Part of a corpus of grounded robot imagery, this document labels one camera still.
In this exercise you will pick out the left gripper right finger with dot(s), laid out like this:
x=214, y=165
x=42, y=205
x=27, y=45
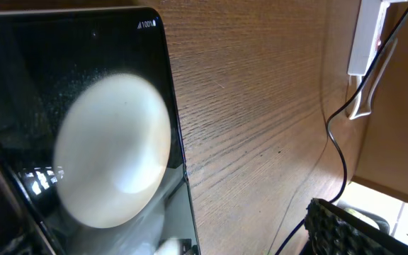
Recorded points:
x=333, y=231

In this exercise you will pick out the white power strip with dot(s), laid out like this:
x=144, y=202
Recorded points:
x=366, y=41

